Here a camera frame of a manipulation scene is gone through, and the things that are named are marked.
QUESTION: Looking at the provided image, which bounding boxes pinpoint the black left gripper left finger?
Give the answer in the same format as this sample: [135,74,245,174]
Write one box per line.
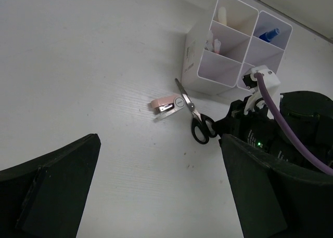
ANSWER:
[1,134,101,237]

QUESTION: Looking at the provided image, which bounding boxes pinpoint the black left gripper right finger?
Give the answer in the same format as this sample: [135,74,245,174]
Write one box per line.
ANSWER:
[220,135,332,237]

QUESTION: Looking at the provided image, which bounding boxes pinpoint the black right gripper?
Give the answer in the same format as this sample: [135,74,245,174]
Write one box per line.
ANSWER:
[214,100,281,155]

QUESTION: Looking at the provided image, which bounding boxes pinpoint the black handled scissors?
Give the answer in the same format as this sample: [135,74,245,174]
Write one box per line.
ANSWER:
[175,78,217,144]

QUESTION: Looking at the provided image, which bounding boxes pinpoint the clear bottle blue cap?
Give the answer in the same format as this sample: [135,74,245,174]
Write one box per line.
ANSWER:
[259,28,280,43]

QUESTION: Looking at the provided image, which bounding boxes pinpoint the red gel pen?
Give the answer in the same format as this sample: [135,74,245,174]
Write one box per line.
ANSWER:
[205,30,214,52]
[213,39,221,54]

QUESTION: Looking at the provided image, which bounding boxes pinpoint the yellow highlighter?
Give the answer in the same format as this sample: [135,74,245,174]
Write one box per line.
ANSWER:
[217,7,227,25]

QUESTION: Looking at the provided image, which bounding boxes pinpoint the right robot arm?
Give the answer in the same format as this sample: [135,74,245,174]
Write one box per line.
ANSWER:
[212,91,332,170]

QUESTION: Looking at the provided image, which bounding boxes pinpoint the left white compartment organizer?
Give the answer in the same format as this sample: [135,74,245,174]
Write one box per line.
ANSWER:
[181,0,259,95]

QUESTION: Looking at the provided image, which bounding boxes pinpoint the white compartment organizer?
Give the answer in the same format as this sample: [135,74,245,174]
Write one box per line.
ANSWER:
[237,10,292,90]
[181,0,259,95]

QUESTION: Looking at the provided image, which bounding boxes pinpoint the right white compartment organizer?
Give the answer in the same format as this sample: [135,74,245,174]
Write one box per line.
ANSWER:
[237,10,292,90]

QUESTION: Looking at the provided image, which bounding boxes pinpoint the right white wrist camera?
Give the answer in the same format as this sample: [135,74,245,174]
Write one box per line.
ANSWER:
[242,65,280,115]

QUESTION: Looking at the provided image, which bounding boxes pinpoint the aluminium frame rail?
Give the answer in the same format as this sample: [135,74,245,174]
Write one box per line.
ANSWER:
[254,0,332,43]

